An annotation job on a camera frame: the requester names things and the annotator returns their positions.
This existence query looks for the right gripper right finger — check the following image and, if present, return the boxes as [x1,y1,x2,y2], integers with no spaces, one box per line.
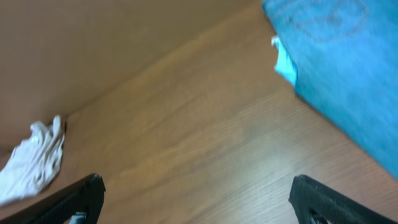
[289,175,397,224]

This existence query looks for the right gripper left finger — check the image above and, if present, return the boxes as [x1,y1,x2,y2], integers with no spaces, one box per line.
[1,174,106,224]

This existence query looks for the blue denim jeans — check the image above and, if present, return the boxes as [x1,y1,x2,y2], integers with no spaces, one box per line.
[262,0,397,176]

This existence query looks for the light blue garment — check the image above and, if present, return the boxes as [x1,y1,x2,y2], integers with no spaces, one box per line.
[271,36,298,86]

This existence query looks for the beige khaki shorts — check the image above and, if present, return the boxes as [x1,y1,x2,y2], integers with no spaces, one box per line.
[1,115,65,207]

